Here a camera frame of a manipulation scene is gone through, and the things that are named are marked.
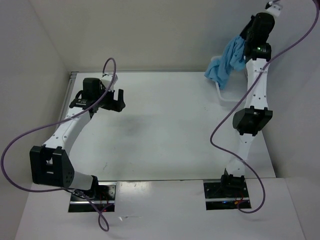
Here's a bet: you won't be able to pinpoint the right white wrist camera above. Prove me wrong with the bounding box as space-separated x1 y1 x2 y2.
264 0 283 18

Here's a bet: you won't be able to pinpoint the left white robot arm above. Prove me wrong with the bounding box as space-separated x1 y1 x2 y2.
29 74 126 200

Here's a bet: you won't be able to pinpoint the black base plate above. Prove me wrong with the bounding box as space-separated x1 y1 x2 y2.
68 181 117 213
203 180 251 211

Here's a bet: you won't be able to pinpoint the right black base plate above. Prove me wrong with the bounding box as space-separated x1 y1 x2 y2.
203 180 251 211

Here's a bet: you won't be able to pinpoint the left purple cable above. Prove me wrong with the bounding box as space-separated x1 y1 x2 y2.
0 57 118 231

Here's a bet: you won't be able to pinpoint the white plastic basket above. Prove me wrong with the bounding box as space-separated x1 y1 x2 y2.
215 68 248 104

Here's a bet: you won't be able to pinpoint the purple cable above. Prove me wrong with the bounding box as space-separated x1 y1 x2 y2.
0 57 118 231
210 0 320 213

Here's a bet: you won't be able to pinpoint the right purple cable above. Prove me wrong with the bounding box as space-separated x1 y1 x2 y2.
210 0 320 213

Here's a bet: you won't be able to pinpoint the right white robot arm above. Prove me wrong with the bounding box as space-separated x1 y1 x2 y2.
219 12 275 197

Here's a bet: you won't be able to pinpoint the aluminium table edge rail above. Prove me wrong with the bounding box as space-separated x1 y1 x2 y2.
58 71 78 121

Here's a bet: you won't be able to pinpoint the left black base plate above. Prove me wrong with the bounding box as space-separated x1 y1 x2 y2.
68 181 117 213

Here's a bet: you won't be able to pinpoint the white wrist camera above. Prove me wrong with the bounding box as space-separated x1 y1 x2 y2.
100 74 118 92
264 0 283 18

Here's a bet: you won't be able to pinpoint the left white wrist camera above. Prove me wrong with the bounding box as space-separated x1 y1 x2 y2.
100 74 118 92

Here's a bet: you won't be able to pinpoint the light blue shorts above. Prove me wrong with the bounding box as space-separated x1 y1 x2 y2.
204 35 246 90

